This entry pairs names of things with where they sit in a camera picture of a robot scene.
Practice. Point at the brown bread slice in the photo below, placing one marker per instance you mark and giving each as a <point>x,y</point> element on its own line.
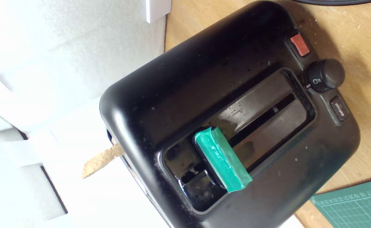
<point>101,161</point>

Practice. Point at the green cutting mat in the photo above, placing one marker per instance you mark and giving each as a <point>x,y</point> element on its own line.
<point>359,205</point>

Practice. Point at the black round plate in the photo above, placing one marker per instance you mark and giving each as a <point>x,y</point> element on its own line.
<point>334,2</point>

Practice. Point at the black two-slot toaster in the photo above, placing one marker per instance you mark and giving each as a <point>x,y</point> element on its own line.
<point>179,88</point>

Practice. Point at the green-taped toaster lever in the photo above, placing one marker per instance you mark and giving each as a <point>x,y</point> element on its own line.
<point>223,158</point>

